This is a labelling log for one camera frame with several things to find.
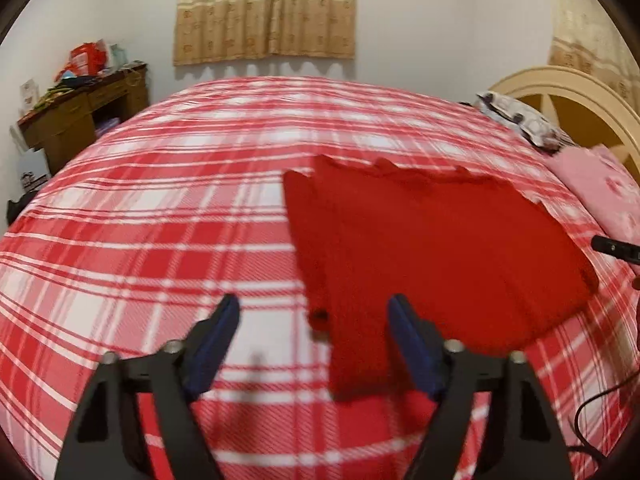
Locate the pink floral pillow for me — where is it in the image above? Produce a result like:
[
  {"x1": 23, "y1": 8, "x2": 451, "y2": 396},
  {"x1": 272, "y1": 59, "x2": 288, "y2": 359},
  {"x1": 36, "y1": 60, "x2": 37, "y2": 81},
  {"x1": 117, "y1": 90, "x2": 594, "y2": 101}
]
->
[{"x1": 547, "y1": 144, "x2": 640, "y2": 253}]

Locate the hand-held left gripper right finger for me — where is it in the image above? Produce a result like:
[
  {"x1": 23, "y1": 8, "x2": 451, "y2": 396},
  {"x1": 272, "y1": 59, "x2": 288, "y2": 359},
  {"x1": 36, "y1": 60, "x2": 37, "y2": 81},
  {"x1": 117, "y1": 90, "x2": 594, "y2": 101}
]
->
[{"x1": 387, "y1": 294, "x2": 573, "y2": 480}]

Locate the green clutter on desk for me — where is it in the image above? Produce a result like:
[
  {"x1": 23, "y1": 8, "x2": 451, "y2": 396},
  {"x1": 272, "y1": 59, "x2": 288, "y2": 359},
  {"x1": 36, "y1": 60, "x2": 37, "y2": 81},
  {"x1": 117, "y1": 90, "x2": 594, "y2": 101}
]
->
[{"x1": 35, "y1": 76, "x2": 98, "y2": 110}]

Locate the cream wooden headboard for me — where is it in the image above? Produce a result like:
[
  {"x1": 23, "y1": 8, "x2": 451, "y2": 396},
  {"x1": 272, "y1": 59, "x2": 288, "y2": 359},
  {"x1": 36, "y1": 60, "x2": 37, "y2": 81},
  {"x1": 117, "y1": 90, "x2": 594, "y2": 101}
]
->
[{"x1": 487, "y1": 65, "x2": 640, "y2": 186}]

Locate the brown wooden desk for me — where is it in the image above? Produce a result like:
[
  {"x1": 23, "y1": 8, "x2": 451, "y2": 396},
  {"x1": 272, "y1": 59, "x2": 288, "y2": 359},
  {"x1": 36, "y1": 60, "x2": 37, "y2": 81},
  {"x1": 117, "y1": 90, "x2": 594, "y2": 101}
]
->
[{"x1": 17, "y1": 62, "x2": 150, "y2": 177}]

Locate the grey patterned pillow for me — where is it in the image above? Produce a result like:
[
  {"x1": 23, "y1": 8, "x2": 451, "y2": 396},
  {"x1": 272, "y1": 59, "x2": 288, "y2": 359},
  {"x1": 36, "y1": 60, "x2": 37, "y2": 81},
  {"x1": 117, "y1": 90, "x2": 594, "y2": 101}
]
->
[{"x1": 474, "y1": 91, "x2": 572, "y2": 155}]

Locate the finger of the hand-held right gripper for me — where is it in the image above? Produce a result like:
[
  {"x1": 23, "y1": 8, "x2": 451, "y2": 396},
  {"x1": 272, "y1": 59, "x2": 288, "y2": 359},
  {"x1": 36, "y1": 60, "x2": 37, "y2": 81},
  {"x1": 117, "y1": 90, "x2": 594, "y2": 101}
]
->
[{"x1": 591, "y1": 234, "x2": 640, "y2": 264}]

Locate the bed with red plaid sheet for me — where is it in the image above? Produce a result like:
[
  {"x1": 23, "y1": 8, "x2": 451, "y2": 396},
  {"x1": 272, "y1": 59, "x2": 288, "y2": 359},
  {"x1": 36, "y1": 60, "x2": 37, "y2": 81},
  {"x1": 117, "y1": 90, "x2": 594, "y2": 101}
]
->
[{"x1": 0, "y1": 76, "x2": 640, "y2": 480}]

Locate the red knitted sweater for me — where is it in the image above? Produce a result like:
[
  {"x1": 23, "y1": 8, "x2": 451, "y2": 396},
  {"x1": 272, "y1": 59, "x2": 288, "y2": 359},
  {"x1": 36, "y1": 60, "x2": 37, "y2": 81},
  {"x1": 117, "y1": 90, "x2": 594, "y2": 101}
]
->
[{"x1": 282, "y1": 155, "x2": 601, "y2": 402}]

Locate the black cable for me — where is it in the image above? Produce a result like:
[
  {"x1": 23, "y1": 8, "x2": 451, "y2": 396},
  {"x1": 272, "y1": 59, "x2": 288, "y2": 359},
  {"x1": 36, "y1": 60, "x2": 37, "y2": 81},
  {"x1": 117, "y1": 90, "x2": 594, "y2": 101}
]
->
[{"x1": 565, "y1": 372, "x2": 640, "y2": 461}]

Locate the beige window curtain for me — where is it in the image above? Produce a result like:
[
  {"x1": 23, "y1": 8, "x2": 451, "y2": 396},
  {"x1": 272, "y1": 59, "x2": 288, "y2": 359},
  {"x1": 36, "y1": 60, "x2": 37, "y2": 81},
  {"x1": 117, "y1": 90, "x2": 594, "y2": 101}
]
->
[{"x1": 172, "y1": 0, "x2": 358, "y2": 67}]

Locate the beige floral long curtain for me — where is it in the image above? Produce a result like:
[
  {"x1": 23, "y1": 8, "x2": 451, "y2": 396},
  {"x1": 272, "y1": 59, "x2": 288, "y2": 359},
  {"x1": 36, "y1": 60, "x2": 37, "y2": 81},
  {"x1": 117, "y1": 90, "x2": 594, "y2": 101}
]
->
[{"x1": 547, "y1": 0, "x2": 640, "y2": 108}]

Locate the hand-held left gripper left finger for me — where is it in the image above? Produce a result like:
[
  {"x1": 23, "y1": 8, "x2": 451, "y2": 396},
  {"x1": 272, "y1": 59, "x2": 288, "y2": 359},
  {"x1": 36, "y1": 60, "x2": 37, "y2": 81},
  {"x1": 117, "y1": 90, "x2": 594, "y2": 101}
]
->
[{"x1": 54, "y1": 294, "x2": 241, "y2": 480}]

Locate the white card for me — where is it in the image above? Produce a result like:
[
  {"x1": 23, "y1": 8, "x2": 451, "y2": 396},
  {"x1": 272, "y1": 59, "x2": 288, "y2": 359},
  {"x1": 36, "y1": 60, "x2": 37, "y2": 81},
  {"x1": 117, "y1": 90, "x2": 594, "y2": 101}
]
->
[{"x1": 20, "y1": 78, "x2": 42, "y2": 109}]

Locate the white and blue paper bag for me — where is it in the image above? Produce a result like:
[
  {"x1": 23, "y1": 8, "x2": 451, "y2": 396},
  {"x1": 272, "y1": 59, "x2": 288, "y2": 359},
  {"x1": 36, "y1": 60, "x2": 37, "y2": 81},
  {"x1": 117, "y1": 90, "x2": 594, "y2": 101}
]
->
[{"x1": 19, "y1": 172, "x2": 51, "y2": 195}]

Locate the black bag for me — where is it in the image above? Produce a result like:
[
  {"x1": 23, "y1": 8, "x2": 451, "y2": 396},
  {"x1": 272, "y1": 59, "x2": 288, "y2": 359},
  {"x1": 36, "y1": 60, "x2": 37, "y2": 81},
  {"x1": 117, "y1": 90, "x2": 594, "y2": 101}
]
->
[{"x1": 6, "y1": 194, "x2": 33, "y2": 227}]

